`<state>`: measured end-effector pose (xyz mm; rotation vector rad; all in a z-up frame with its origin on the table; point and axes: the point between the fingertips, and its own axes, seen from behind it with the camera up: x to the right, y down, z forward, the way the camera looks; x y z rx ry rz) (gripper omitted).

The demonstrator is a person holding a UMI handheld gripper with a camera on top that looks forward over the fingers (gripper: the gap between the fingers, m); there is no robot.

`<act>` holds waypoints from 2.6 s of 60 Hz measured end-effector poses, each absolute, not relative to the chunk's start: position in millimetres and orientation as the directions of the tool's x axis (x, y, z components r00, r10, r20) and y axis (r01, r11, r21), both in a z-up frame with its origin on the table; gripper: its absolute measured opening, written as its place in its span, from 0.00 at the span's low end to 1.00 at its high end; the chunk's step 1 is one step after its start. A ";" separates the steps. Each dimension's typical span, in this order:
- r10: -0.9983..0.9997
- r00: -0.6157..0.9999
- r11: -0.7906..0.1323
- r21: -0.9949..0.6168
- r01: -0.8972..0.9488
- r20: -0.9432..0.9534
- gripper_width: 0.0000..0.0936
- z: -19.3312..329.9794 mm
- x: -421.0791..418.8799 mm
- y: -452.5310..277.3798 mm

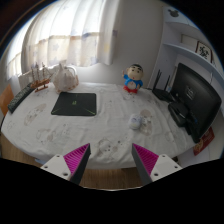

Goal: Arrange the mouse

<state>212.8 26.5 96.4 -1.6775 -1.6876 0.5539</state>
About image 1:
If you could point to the red booklet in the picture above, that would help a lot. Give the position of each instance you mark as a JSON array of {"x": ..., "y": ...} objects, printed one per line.
[{"x": 203, "y": 141}]

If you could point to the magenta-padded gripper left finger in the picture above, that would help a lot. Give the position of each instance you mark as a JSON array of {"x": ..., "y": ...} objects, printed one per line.
[{"x": 77, "y": 156}]

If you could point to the white shelf unit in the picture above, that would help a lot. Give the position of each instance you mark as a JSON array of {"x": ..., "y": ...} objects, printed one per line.
[{"x": 186, "y": 50}]

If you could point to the white cartoon-print computer mouse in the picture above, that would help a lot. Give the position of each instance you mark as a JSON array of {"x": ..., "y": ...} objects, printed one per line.
[{"x": 135, "y": 121}]

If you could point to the white cartoon-print tablecloth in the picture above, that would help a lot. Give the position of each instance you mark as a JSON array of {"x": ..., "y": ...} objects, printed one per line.
[{"x": 100, "y": 133}]

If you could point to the black keyboard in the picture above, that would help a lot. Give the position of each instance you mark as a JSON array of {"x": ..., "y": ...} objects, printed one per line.
[{"x": 20, "y": 98}]

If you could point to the wooden model sailing ship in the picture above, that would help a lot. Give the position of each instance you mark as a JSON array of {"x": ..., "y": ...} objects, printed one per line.
[{"x": 40, "y": 80}]

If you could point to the white star-print curtain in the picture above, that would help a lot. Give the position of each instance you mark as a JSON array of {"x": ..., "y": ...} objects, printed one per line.
[{"x": 66, "y": 33}]

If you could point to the cartoon boy figurine clock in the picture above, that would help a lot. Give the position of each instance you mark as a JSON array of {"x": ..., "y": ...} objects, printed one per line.
[{"x": 134, "y": 79}]

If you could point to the orange wooden chair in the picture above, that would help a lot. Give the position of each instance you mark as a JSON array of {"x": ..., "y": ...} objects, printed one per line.
[{"x": 5, "y": 100}]

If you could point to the black desktop device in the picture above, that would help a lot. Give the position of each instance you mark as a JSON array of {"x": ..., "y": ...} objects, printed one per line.
[{"x": 178, "y": 113}]

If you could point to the black router with antennas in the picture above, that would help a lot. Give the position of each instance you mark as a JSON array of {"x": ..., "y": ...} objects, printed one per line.
[{"x": 162, "y": 94}]

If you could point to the black computer monitor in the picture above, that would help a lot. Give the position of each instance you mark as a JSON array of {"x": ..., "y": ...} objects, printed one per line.
[{"x": 195, "y": 96}]

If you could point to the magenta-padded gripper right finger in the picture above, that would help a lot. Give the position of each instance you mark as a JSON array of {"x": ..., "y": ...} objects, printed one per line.
[{"x": 146, "y": 157}]

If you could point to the white crumpled bag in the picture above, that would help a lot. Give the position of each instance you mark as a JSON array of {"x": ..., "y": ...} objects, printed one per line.
[{"x": 65, "y": 78}]

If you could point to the black mouse pad green lines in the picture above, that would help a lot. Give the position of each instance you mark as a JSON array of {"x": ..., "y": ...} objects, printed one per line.
[{"x": 74, "y": 104}]

